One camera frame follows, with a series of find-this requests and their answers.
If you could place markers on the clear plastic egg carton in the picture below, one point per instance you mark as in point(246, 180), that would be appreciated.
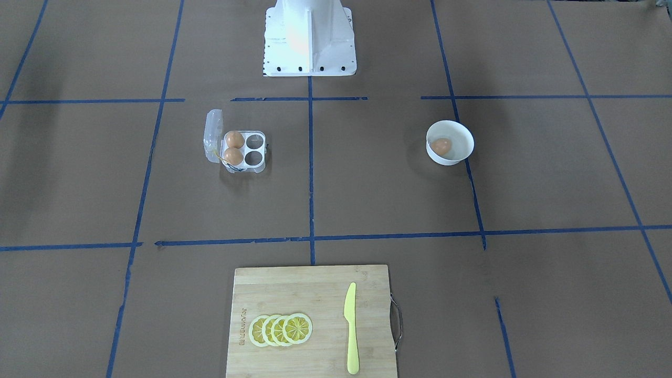
point(254, 150)

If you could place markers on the brown egg from bowl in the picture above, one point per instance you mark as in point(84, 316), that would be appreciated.
point(441, 146)

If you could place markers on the brown egg front slot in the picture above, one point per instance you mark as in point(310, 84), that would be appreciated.
point(233, 156)

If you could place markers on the brown egg slot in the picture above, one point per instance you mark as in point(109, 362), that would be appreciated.
point(234, 139)
point(233, 156)

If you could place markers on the brown egg back slot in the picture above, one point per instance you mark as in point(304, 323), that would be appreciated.
point(234, 139)

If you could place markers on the bamboo cutting board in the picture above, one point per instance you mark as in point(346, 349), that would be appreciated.
point(319, 292)

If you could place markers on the white ceramic bowl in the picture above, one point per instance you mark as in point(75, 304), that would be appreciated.
point(463, 142)

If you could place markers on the lemon slice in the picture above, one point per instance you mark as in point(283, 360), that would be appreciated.
point(277, 331)
point(267, 330)
point(256, 331)
point(297, 328)

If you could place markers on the yellow plastic knife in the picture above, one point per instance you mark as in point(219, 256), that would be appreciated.
point(349, 313)

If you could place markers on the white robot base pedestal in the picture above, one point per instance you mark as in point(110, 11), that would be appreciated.
point(309, 39)

